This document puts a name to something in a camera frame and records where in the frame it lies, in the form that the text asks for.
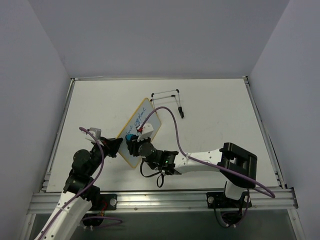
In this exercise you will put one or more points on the blue bone shaped eraser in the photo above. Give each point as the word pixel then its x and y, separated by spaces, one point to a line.
pixel 130 137

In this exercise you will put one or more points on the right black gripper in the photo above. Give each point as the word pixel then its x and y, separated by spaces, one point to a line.
pixel 132 147

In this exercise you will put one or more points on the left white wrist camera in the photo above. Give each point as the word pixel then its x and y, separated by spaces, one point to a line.
pixel 93 135

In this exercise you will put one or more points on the black wire whiteboard stand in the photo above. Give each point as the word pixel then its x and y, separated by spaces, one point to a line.
pixel 171 97

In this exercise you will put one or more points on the aluminium front rail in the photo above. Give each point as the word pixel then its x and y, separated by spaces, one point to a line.
pixel 169 201

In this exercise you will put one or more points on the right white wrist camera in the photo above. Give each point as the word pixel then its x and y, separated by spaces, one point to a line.
pixel 144 132

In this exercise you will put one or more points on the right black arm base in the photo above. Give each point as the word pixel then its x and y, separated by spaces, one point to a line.
pixel 217 200

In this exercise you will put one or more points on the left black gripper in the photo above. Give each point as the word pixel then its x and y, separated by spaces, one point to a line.
pixel 108 145

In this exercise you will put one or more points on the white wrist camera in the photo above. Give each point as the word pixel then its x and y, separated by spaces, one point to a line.
pixel 144 132
pixel 93 135

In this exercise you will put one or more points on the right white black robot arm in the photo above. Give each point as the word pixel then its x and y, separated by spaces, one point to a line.
pixel 238 165

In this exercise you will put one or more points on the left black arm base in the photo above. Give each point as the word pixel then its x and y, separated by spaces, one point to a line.
pixel 105 202

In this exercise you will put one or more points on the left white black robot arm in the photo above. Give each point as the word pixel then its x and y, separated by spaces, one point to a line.
pixel 81 202

